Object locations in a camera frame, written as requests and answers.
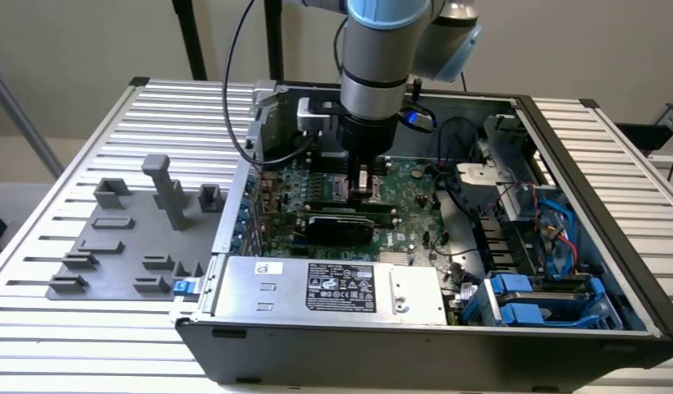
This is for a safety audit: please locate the blue case latch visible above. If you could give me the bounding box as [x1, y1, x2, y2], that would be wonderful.
[171, 277, 199, 297]

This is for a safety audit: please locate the grey parts rack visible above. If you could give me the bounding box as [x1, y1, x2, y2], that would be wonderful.
[44, 153, 230, 304]

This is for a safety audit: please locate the silver power supply unit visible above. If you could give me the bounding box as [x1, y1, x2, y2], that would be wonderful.
[203, 255, 465, 328]

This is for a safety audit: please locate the black monitor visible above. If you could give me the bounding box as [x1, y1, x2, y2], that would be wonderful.
[614, 121, 673, 151]

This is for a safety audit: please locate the green RAM stick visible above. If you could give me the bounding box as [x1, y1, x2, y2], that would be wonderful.
[297, 206, 399, 220]

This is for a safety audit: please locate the red wire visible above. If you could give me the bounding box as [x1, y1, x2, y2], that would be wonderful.
[549, 229, 579, 276]

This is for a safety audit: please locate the green motherboard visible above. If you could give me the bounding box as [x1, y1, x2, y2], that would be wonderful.
[247, 154, 455, 266]

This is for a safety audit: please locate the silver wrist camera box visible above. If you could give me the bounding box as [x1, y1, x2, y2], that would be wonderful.
[295, 97, 339, 133]

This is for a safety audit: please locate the black looped wire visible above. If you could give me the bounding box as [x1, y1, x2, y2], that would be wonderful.
[431, 116, 485, 199]

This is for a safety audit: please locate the blue disk bay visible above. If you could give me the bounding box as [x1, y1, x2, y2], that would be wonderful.
[461, 270, 629, 331]

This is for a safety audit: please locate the black graphics card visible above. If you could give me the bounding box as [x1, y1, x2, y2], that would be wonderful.
[302, 210, 377, 248]

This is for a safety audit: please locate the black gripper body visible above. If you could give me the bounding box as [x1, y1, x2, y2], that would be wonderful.
[335, 113, 398, 166]

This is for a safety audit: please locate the silver chipset heatsink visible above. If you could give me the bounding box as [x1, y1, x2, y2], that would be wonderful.
[377, 250, 413, 266]

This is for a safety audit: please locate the black open PC case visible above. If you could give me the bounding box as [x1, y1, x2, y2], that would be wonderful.
[174, 79, 673, 386]

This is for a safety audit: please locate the blue data wire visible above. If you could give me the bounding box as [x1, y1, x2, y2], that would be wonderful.
[533, 195, 583, 277]

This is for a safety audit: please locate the black stand post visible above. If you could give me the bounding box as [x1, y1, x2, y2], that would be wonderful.
[170, 0, 209, 81]
[262, 0, 287, 81]

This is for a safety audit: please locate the CPU socket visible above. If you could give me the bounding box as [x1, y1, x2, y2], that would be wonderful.
[323, 171, 389, 203]

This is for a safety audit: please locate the grey metal pole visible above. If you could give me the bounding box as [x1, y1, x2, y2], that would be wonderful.
[0, 52, 64, 182]

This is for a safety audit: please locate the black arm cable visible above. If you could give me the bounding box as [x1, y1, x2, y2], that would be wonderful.
[222, 0, 319, 166]

